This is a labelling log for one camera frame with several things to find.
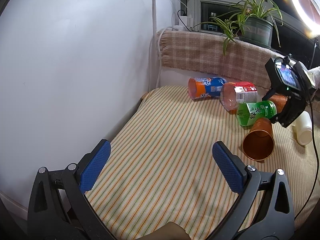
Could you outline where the orange paper cup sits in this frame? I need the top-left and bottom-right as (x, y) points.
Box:
(242, 118), (274, 161)
(268, 94), (287, 113)

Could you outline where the black cable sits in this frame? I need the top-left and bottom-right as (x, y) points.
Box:
(294, 37), (320, 221)

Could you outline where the spider plant in green pot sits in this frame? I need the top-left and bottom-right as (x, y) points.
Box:
(196, 0), (283, 55)

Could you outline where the orange blue cut bottle cup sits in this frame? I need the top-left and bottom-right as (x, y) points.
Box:
(188, 77), (227, 100)

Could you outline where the plaid beige blanket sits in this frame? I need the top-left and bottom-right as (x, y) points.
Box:
(159, 30), (282, 89)

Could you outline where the near orange paper cup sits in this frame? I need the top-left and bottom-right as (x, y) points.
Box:
(242, 118), (274, 161)

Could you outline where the red label cut bottle cup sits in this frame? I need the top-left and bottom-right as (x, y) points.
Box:
(220, 81), (258, 111)

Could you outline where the white plastic cup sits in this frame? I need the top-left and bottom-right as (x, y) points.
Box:
(293, 111), (312, 146)

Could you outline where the green cut bottle cup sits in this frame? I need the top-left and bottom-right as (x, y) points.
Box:
(236, 100), (277, 126)

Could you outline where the far orange paper cup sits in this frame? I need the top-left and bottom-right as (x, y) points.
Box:
(268, 94), (287, 113)

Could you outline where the white pipe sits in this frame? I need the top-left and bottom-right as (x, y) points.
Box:
(148, 0), (157, 91)

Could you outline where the white power adapter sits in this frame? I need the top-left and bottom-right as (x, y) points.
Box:
(178, 16), (194, 31)

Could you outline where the striped yellow mattress cloth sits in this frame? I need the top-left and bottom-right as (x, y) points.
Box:
(85, 84), (320, 240)

